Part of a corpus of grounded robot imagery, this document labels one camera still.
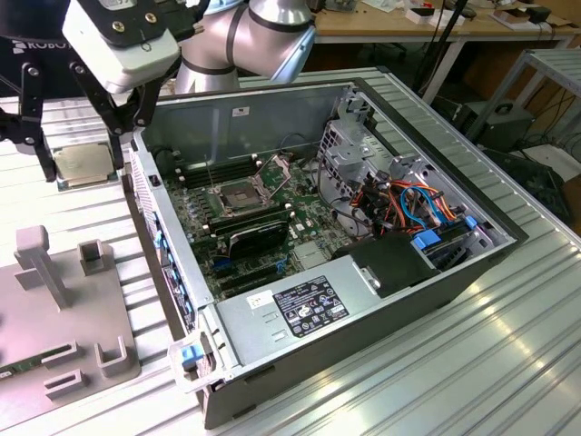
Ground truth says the black box with handle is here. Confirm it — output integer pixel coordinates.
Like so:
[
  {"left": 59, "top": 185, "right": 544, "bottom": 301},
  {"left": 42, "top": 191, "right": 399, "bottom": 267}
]
[{"left": 453, "top": 102, "right": 536, "bottom": 152}]

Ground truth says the open black PC case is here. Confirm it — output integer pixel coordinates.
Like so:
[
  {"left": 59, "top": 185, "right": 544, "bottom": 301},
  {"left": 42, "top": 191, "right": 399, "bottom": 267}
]
[{"left": 121, "top": 76, "right": 530, "bottom": 431}]

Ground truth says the metal socket cover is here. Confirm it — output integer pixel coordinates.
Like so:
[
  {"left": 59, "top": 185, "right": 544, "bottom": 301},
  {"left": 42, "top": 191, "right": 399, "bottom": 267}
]
[{"left": 253, "top": 154, "right": 296, "bottom": 201}]

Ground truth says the grey parts rack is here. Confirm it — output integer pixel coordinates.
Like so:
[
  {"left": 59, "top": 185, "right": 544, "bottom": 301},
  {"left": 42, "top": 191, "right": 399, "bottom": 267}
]
[{"left": 0, "top": 225, "right": 145, "bottom": 431}]

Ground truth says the silver power supply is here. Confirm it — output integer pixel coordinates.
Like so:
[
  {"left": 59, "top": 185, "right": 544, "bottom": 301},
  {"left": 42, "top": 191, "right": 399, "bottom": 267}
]
[{"left": 215, "top": 253, "right": 381, "bottom": 369}]

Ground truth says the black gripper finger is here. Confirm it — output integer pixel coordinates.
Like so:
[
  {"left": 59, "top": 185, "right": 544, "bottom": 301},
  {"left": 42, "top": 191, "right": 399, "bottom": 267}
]
[
  {"left": 0, "top": 63, "right": 58, "bottom": 183},
  {"left": 67, "top": 61, "right": 162, "bottom": 172}
]

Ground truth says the black power supply label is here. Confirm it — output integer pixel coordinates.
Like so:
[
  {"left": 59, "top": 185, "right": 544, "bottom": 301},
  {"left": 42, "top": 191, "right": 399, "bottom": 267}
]
[{"left": 271, "top": 274, "right": 350, "bottom": 340}]

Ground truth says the grey metal shelf frame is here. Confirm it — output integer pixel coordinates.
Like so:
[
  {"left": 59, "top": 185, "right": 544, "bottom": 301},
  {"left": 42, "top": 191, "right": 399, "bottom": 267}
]
[{"left": 467, "top": 47, "right": 581, "bottom": 143}]

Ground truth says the brown cardboard item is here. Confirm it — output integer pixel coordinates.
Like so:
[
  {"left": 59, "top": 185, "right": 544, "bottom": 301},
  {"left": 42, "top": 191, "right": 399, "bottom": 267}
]
[{"left": 492, "top": 7, "right": 531, "bottom": 27}]

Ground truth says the clear bezel with blue latch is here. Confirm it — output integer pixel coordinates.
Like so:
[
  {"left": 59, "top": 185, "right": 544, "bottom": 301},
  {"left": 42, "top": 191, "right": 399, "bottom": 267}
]
[{"left": 167, "top": 331, "right": 228, "bottom": 394}]

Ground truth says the hard disk in blue carrier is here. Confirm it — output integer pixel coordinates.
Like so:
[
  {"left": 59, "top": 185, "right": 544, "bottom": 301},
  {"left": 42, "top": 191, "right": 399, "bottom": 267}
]
[{"left": 410, "top": 222, "right": 478, "bottom": 273}]

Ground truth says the orange wire bundle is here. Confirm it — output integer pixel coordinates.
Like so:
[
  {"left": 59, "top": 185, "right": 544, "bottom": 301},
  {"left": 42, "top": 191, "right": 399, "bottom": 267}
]
[{"left": 353, "top": 179, "right": 458, "bottom": 229}]

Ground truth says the black RAM slot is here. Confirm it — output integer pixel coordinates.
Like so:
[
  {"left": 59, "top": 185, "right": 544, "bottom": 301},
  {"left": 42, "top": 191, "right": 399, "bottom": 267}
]
[
  {"left": 175, "top": 155, "right": 256, "bottom": 173},
  {"left": 184, "top": 172, "right": 263, "bottom": 190},
  {"left": 178, "top": 161, "right": 259, "bottom": 179},
  {"left": 181, "top": 166, "right": 261, "bottom": 184},
  {"left": 207, "top": 203, "right": 291, "bottom": 228},
  {"left": 211, "top": 211, "right": 295, "bottom": 236}
]

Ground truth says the CPU socket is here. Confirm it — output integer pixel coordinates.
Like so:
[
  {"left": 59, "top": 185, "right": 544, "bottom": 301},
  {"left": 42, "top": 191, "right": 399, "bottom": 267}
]
[{"left": 211, "top": 181, "right": 269, "bottom": 215}]

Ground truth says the perforated metal drive cage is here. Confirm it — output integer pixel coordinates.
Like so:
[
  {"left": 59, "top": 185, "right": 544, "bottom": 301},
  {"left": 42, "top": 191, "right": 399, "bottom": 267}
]
[{"left": 317, "top": 120, "right": 397, "bottom": 197}]

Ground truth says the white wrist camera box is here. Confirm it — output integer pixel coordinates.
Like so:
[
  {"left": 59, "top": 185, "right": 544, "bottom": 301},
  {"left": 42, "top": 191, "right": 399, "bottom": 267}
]
[{"left": 61, "top": 0, "right": 182, "bottom": 95}]

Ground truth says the black graphics card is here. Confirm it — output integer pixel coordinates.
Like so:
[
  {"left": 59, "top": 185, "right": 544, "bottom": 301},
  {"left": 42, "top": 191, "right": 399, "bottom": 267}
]
[{"left": 226, "top": 217, "right": 290, "bottom": 261}]

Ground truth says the blue wire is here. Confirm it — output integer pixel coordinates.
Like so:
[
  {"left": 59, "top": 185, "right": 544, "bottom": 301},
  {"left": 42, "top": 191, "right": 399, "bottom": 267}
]
[{"left": 401, "top": 183, "right": 442, "bottom": 227}]

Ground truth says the thin black wire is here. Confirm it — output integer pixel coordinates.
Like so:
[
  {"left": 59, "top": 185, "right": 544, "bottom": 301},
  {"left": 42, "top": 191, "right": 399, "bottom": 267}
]
[{"left": 280, "top": 132, "right": 320, "bottom": 154}]

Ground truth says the silver chipset heatsink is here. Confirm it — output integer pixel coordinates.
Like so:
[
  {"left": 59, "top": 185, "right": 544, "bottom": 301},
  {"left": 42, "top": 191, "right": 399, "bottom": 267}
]
[{"left": 292, "top": 243, "right": 331, "bottom": 270}]

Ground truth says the black plastic shroud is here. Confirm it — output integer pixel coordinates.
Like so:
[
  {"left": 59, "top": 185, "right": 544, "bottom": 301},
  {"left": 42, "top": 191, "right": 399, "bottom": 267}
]
[{"left": 330, "top": 233, "right": 441, "bottom": 300}]

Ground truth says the silver CPU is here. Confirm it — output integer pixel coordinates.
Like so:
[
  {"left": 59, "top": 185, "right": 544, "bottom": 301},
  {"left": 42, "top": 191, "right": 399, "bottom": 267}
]
[{"left": 53, "top": 144, "right": 122, "bottom": 190}]

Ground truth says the green motherboard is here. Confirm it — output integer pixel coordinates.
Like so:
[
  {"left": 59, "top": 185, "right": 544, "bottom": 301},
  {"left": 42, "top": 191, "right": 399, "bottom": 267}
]
[{"left": 156, "top": 149, "right": 346, "bottom": 301}]

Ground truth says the wooden desk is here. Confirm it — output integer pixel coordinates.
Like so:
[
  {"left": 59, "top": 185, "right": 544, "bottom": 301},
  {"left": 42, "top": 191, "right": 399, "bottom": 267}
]
[{"left": 314, "top": 0, "right": 577, "bottom": 46}]

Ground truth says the black expansion slot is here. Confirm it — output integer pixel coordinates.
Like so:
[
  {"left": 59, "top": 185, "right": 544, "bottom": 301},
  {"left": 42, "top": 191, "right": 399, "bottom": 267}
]
[
  {"left": 220, "top": 264, "right": 277, "bottom": 286},
  {"left": 222, "top": 275, "right": 275, "bottom": 295}
]

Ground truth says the green RAM stick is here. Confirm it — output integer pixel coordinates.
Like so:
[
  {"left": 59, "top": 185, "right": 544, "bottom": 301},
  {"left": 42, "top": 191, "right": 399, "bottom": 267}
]
[{"left": 0, "top": 347, "right": 69, "bottom": 379}]

